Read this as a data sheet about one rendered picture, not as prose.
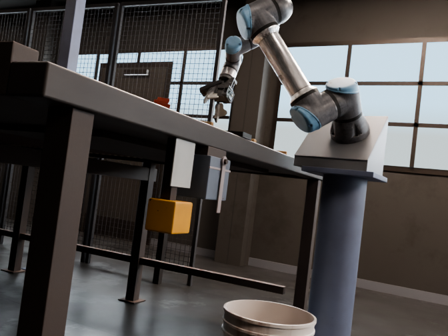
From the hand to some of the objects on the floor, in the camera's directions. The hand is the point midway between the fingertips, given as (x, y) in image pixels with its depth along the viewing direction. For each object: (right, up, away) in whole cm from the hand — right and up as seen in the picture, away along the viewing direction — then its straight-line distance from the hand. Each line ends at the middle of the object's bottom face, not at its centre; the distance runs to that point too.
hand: (209, 113), depth 221 cm
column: (+44, -112, -34) cm, 125 cm away
